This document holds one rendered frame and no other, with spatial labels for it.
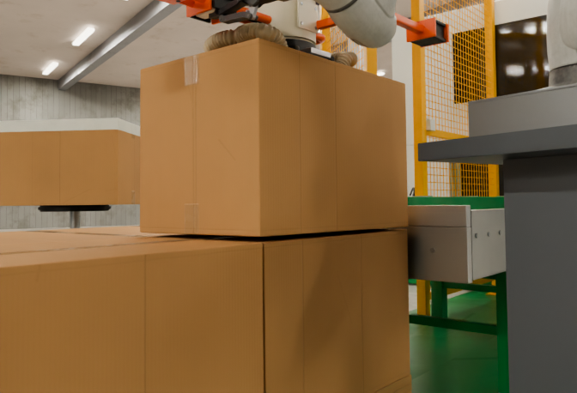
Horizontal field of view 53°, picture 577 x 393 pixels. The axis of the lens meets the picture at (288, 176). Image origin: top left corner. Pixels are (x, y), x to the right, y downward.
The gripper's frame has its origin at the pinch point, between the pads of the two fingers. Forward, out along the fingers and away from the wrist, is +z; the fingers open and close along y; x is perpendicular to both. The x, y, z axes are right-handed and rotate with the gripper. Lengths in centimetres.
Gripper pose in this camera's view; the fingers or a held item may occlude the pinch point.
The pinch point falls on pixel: (209, 3)
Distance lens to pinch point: 139.9
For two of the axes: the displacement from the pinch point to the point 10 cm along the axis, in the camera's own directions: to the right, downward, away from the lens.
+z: -7.7, 0.4, 6.4
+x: 6.4, 0.2, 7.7
